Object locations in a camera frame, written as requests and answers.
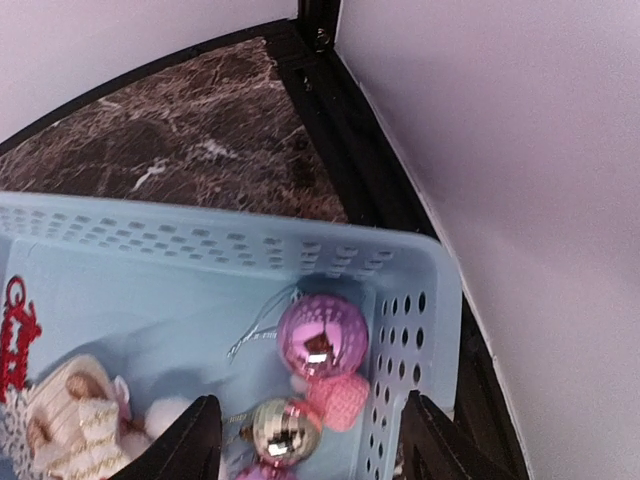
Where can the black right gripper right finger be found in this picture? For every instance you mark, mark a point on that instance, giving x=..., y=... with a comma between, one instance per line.
x=433, y=447

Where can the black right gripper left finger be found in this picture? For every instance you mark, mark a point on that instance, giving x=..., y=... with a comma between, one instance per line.
x=190, y=449

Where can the pink shiny bauble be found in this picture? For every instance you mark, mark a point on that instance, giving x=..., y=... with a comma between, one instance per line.
x=322, y=336

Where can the gold shiny bauble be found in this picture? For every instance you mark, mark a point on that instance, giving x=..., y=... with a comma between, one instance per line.
x=283, y=431

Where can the pink knitted ball ornament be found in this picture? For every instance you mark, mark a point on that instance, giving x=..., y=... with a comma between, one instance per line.
x=339, y=400

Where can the beige wooden ornaments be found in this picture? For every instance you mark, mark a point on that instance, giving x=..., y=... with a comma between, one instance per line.
x=75, y=424

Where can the blue plastic basket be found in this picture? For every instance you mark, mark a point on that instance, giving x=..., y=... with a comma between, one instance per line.
x=162, y=296

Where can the red ornament tag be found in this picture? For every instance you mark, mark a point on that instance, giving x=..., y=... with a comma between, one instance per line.
x=19, y=330

